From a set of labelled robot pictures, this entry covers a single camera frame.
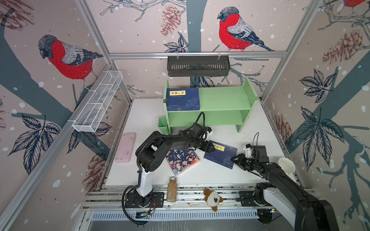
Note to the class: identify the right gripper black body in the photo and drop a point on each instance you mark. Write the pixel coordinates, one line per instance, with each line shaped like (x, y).
(247, 162)

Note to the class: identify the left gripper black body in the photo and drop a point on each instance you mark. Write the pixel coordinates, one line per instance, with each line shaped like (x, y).
(201, 145)

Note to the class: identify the dark blue bottom book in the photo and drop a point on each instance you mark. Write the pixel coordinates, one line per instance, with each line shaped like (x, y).
(222, 155)

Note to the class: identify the blue book wide yellow label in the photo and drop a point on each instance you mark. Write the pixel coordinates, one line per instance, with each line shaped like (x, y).
(185, 108)

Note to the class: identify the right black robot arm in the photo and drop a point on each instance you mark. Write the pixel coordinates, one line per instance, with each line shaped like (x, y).
(301, 209)

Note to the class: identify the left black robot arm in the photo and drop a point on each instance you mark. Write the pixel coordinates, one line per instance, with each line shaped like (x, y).
(153, 151)

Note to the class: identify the illustrated Chinese history book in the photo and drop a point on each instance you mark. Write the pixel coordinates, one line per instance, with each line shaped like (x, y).
(181, 159)

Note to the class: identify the white ceramic mug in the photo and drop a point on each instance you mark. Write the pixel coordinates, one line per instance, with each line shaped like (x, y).
(288, 167)

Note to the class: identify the green two-tier wooden shelf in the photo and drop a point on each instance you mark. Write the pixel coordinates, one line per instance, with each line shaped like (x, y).
(221, 106)

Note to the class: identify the brown white plush toy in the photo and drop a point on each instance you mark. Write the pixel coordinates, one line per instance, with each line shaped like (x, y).
(212, 198)

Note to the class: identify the glass jar of grains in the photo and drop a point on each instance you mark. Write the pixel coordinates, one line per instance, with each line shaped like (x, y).
(172, 190)

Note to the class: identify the pink flat tray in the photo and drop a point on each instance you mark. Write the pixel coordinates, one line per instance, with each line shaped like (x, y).
(125, 148)

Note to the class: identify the dark hanging perforated basket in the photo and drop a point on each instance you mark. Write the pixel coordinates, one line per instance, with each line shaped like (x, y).
(198, 66)

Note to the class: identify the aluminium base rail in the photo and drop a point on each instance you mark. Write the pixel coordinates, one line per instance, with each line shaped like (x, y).
(187, 197)

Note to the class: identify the white wire mesh tray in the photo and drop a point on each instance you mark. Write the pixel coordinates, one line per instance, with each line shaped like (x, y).
(92, 114)

